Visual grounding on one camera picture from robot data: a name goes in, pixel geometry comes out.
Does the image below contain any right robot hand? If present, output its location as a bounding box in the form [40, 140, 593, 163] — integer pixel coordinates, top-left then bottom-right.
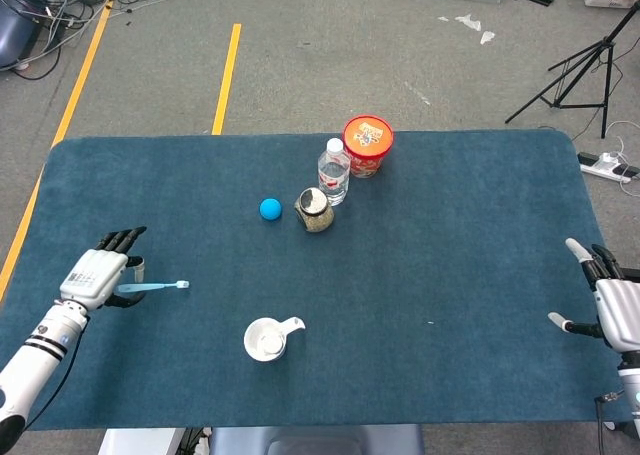
[547, 237, 640, 354]

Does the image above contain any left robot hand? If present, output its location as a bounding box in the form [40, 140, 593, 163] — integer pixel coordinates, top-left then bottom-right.
[58, 225, 149, 311]

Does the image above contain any light blue toothbrush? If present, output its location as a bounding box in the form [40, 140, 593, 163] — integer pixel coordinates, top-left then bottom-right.
[117, 279, 191, 294]

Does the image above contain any white power strip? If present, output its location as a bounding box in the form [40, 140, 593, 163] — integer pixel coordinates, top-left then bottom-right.
[577, 150, 640, 184]

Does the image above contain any blue foam ball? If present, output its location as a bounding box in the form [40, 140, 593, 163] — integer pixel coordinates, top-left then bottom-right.
[258, 197, 284, 222]

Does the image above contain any blue table cloth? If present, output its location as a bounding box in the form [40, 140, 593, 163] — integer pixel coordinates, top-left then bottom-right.
[0, 128, 632, 431]

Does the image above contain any glass jar black lid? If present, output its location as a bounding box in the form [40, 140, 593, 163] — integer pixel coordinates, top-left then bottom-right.
[293, 186, 335, 234]

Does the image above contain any blue grey machine base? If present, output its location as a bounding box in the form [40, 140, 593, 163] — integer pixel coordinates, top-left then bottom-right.
[0, 0, 51, 70]

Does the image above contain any clear water bottle red label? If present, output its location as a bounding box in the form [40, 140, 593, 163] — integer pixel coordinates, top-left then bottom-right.
[317, 137, 351, 207]

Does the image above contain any black tripod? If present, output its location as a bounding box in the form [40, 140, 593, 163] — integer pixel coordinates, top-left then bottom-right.
[504, 0, 640, 140]

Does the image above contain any grey robot torso base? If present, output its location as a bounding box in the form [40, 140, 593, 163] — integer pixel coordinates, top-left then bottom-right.
[97, 424, 426, 455]

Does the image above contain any red instant noodle bucket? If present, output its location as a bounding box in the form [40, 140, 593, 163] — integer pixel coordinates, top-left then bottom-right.
[341, 114, 395, 179]

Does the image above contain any large white paper scrap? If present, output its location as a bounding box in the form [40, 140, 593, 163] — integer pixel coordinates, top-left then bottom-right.
[438, 13, 483, 32]

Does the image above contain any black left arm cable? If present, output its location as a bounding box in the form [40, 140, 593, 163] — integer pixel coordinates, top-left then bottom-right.
[24, 314, 90, 430]

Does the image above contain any white cup with handle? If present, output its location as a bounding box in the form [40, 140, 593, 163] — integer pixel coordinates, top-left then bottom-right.
[243, 316, 307, 363]

